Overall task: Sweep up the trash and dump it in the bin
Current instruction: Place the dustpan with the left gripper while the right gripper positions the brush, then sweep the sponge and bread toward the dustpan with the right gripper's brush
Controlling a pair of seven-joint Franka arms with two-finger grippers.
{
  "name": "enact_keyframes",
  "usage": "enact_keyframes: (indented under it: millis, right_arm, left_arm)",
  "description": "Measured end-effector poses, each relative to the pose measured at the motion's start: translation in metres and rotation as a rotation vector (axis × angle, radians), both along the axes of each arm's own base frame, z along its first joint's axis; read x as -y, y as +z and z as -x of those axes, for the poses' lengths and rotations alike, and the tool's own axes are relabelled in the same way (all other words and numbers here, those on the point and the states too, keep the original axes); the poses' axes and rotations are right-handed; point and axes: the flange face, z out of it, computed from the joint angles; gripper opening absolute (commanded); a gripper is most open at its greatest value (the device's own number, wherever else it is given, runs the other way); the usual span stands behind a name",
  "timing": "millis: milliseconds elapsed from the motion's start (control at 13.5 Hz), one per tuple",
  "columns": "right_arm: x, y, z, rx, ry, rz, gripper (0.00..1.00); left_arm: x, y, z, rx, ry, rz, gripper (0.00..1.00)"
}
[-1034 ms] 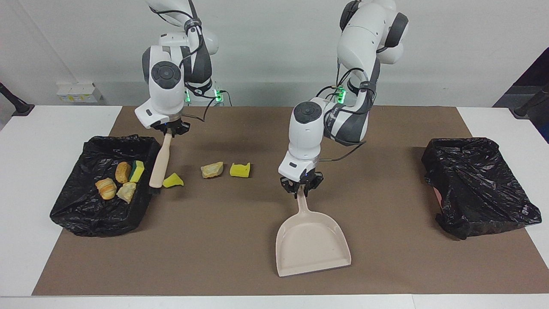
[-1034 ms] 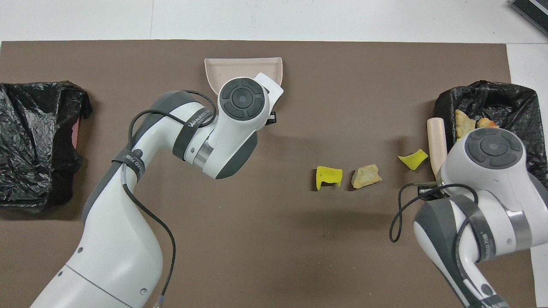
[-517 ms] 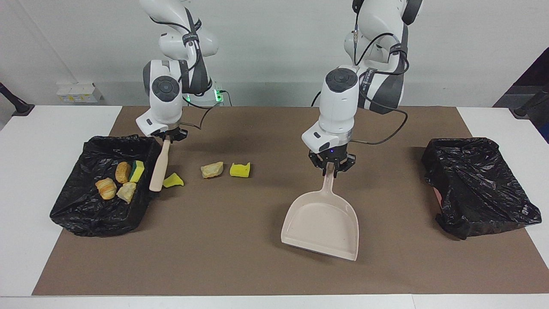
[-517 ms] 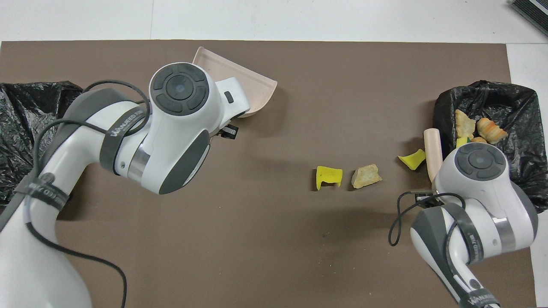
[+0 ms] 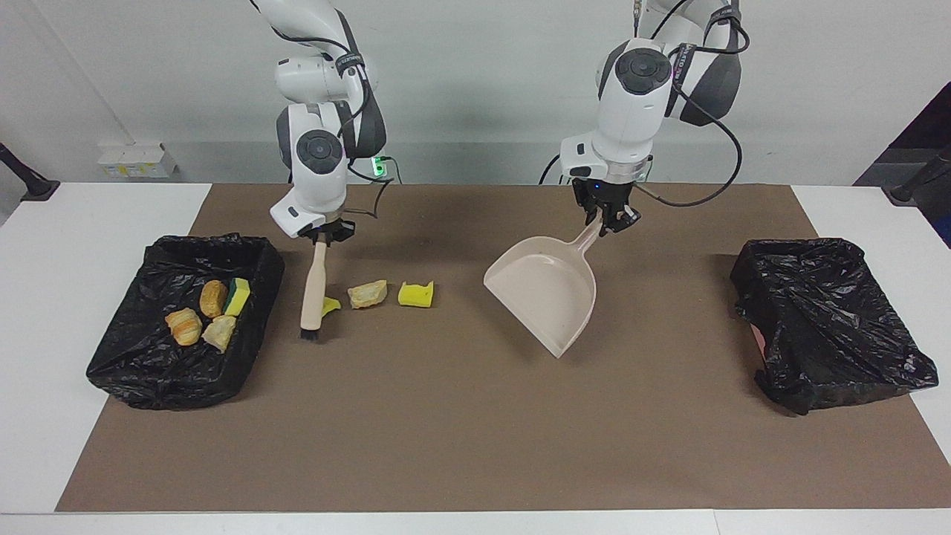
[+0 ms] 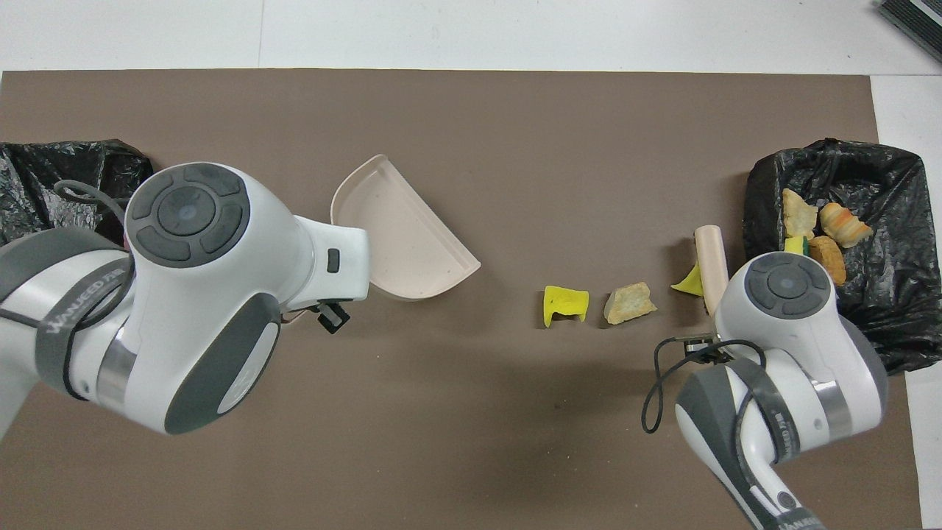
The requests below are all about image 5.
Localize beige hand brush black bristles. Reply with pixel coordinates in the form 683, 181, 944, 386
299, 238, 330, 342

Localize pale toast bread chunk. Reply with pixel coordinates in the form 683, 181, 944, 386
347, 279, 389, 310

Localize beige plastic dustpan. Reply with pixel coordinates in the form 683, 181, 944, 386
482, 214, 605, 360

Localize yellow green scrub sponge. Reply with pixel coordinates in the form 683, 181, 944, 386
224, 277, 253, 319

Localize notched yellow sponge piece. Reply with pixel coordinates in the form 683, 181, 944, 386
397, 280, 435, 308

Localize brown oblong bread roll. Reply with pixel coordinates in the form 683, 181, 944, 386
198, 279, 230, 320

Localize striped croissant piece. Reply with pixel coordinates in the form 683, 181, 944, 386
164, 306, 204, 348

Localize black trash bag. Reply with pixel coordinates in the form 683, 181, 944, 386
730, 237, 939, 416

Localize right black bag bin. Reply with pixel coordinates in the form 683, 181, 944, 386
85, 233, 286, 412

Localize brown table mat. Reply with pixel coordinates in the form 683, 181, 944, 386
56, 184, 951, 513

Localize black stand leg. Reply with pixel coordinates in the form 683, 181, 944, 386
882, 145, 951, 207
0, 142, 61, 202

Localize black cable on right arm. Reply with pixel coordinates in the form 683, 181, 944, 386
266, 0, 396, 221

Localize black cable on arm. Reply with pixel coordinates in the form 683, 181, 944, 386
266, 0, 396, 221
632, 0, 744, 208

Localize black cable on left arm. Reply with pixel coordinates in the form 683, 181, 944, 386
632, 0, 744, 208

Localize white wall socket box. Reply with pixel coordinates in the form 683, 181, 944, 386
97, 142, 179, 179

